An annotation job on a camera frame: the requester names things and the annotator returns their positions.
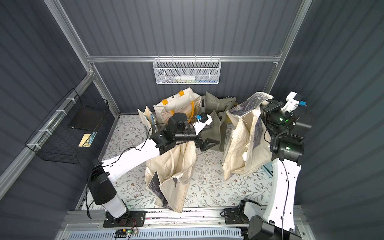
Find cream tote with purple print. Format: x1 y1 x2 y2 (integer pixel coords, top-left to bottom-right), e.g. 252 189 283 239
222 92 273 181

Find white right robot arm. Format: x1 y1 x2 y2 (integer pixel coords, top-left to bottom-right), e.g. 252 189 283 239
243 100 316 240

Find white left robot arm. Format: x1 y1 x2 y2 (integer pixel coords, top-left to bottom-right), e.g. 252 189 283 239
87 113 219 220

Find olive green canvas bag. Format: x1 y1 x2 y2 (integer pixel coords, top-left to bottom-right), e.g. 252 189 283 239
200 92 236 152

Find cream tote bag front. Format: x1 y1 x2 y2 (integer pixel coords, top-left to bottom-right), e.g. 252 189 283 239
145 142 197 213

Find cream tote blue print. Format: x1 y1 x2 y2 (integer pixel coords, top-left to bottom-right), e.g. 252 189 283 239
138 106 159 136

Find white tube in basket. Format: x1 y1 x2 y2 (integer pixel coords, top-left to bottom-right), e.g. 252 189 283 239
174 76 196 83

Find black notebook in basket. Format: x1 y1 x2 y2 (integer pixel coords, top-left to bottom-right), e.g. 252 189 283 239
68 108 105 132

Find yellow sticky notepad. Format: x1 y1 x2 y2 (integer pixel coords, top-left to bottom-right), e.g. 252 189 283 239
78 134 92 148

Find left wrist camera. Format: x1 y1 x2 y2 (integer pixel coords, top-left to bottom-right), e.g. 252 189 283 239
193 113 213 135

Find cream tote yellow handles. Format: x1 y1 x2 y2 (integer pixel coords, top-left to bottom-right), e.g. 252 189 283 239
154 88 202 123

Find white wire wall basket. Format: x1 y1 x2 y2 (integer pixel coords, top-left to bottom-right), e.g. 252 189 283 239
153 58 222 85

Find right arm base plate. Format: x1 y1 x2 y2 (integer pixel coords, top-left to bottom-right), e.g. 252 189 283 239
220 208 246 225

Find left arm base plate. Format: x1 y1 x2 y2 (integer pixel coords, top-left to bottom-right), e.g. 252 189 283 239
103 211 146 228

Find black wire wall basket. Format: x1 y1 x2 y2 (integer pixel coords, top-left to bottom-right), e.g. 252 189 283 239
25 89 109 165

